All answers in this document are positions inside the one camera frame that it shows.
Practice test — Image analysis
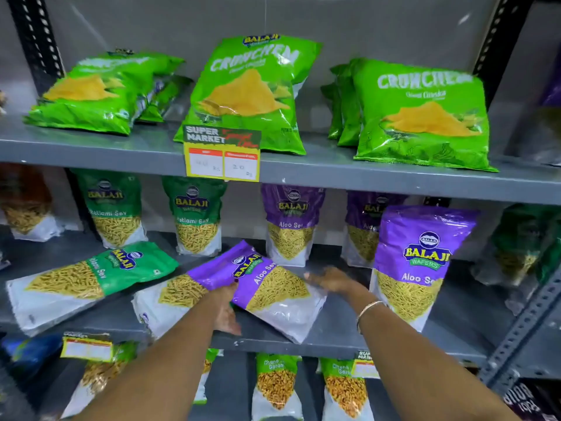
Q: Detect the yellow price tag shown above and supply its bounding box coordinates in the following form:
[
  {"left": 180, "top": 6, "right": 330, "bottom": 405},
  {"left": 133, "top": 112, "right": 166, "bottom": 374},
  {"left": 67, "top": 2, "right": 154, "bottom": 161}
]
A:
[
  {"left": 60, "top": 332, "right": 115, "bottom": 363},
  {"left": 350, "top": 349, "right": 381, "bottom": 380},
  {"left": 183, "top": 124, "right": 262, "bottom": 183}
]

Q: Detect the silver bangle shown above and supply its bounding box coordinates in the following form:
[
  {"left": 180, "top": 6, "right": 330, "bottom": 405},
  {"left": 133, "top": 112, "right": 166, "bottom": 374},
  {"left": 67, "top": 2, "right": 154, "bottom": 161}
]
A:
[{"left": 355, "top": 299, "right": 387, "bottom": 334}]

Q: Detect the person's right forearm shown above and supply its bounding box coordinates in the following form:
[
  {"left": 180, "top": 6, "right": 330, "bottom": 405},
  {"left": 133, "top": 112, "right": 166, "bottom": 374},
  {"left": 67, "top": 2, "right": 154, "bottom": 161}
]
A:
[{"left": 355, "top": 298, "right": 523, "bottom": 421}]

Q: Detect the person's left hand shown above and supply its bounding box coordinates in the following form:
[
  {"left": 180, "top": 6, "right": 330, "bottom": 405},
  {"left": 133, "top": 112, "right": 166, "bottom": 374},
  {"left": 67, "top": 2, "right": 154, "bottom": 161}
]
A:
[{"left": 206, "top": 282, "right": 243, "bottom": 336}]

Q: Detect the black perforated shelf upright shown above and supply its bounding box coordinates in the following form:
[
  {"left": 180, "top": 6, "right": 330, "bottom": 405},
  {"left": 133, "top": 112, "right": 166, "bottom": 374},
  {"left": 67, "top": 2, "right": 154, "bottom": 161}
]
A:
[{"left": 5, "top": 0, "right": 95, "bottom": 235}]

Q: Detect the dark printed package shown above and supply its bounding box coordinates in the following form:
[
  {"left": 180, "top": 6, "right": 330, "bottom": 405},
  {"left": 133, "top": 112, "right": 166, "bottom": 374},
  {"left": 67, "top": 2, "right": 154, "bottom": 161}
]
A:
[{"left": 501, "top": 380, "right": 561, "bottom": 421}]

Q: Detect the row of light green chip bags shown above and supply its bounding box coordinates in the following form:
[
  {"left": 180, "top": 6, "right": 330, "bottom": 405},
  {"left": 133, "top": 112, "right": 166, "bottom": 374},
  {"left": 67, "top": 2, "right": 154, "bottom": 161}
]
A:
[{"left": 24, "top": 33, "right": 498, "bottom": 172}]

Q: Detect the blue package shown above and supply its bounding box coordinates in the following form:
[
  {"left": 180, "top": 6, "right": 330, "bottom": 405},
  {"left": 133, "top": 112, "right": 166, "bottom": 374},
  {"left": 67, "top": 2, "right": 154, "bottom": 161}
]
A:
[{"left": 0, "top": 333, "right": 63, "bottom": 380}]

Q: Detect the green Crunchem bag right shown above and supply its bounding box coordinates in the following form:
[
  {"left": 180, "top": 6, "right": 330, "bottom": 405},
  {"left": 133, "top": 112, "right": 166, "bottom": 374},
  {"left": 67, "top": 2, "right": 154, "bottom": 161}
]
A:
[{"left": 423, "top": 0, "right": 535, "bottom": 208}]

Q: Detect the person's right hand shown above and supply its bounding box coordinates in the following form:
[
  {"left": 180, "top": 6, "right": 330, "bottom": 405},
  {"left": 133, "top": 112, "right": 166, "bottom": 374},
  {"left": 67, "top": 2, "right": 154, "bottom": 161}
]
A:
[{"left": 304, "top": 266, "right": 377, "bottom": 308}]

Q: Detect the grey perforated shelf upright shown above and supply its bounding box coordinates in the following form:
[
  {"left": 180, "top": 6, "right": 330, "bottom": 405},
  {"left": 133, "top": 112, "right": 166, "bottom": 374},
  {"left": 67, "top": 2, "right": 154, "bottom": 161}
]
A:
[{"left": 477, "top": 267, "right": 561, "bottom": 393}]

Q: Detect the brown sev packet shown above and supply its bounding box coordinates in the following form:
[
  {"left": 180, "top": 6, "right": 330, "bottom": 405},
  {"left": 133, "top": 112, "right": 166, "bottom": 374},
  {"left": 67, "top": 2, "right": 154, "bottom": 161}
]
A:
[{"left": 0, "top": 163, "right": 63, "bottom": 243}]

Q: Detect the person's left forearm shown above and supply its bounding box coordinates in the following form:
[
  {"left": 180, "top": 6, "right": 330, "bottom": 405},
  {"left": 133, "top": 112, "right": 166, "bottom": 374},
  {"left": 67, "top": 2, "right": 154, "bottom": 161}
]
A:
[{"left": 72, "top": 298, "right": 219, "bottom": 421}]

